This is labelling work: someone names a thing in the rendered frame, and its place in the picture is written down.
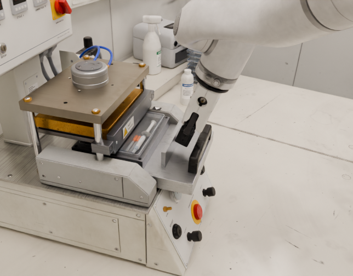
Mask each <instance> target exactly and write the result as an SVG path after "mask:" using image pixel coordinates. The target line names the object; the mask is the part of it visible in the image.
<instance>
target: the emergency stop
mask: <svg viewBox="0 0 353 276"><path fill-rule="evenodd" d="M193 214H194V216H195V219H197V220H200V219H201V218H202V215H203V212H202V208H201V206H200V205H199V204H195V205H194V207H193Z"/></svg>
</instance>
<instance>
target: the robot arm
mask: <svg viewBox="0 0 353 276"><path fill-rule="evenodd" d="M352 27H353V0H191V1H189V2H188V3H187V4H186V5H185V6H184V7H183V8H182V9H181V11H180V12H179V14H178V15H177V16H176V19H175V22H174V25H173V35H174V38H175V40H176V41H177V42H178V43H179V44H180V45H182V46H184V47H186V48H189V49H192V50H195V51H199V52H201V53H202V55H201V58H200V60H199V62H198V64H197V66H196V68H195V72H196V73H195V78H196V80H197V81H198V83H197V85H196V87H195V90H194V92H193V94H192V96H191V99H190V101H189V103H188V106H187V108H186V111H185V113H184V116H183V118H182V121H181V123H182V127H181V128H180V131H179V133H178V135H177V137H176V139H175V142H177V143H179V144H181V145H183V146H185V147H187V146H188V145H189V143H190V141H191V139H192V137H193V135H194V133H195V130H196V131H197V132H199V133H201V132H202V130H203V129H204V127H205V125H206V123H207V121H208V119H209V117H210V115H211V114H212V112H213V110H214V108H215V105H216V104H217V102H218V100H219V98H220V96H221V93H226V92H228V91H229V89H232V88H233V87H234V85H235V83H236V81H237V79H238V77H239V76H240V74H241V72H242V70H243V68H244V67H245V65H246V63H247V61H248V59H249V57H250V56H251V54H252V52H253V50H254V48H255V46H256V45H262V46H266V47H275V48H282V47H290V46H293V45H296V44H300V43H303V42H306V41H310V40H312V39H316V38H320V37H323V36H326V35H329V34H332V33H336V32H339V31H342V30H346V29H348V28H352Z"/></svg>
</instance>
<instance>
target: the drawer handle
mask: <svg viewBox="0 0 353 276"><path fill-rule="evenodd" d="M211 135H212V126H211V125H210V124H206V125H205V127H204V129H203V130H202V132H201V133H200V135H199V137H198V139H197V142H196V144H195V146H194V148H193V150H192V153H191V155H190V157H189V165H188V172H189V173H193V174H197V172H198V164H199V162H200V159H201V157H202V154H203V151H204V149H205V147H206V144H207V142H208V140H210V139H211Z"/></svg>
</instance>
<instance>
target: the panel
mask: <svg viewBox="0 0 353 276"><path fill-rule="evenodd" d="M208 187H212V184H211V182H210V179H209V177H208V175H207V172H206V170H205V172H204V174H201V173H200V176H199V178H198V181H197V183H196V186H195V189H194V191H193V194H192V195H188V194H183V193H182V196H181V199H180V200H179V201H178V202H173V201H172V200H171V198H170V196H169V191H168V190H165V189H161V191H160V193H159V195H158V197H157V199H156V201H155V203H154V205H153V209H154V211H155V212H156V214H157V216H158V218H159V220H160V222H161V224H162V226H163V228H164V229H165V231H166V233H167V235H168V237H169V239H170V241H171V242H172V244H173V246H174V248H175V250H176V252H177V254H178V256H179V257H180V259H181V261H182V263H183V265H184V267H185V269H187V266H188V264H189V260H190V257H191V254H192V251H193V247H194V245H195V242H193V241H188V240H187V233H188V232H190V233H192V231H199V230H200V226H201V223H202V220H203V217H204V213H205V210H206V207H207V204H208V201H209V196H206V197H204V196H203V193H202V191H203V189H207V188H208ZM195 204H199V205H200V206H201V208H202V212H203V215H202V218H201V219H200V220H197V219H195V216H194V214H193V207H194V205H195ZM175 225H179V226H180V227H181V230H182V234H181V237H180V238H177V237H176V236H175V234H174V227H175Z"/></svg>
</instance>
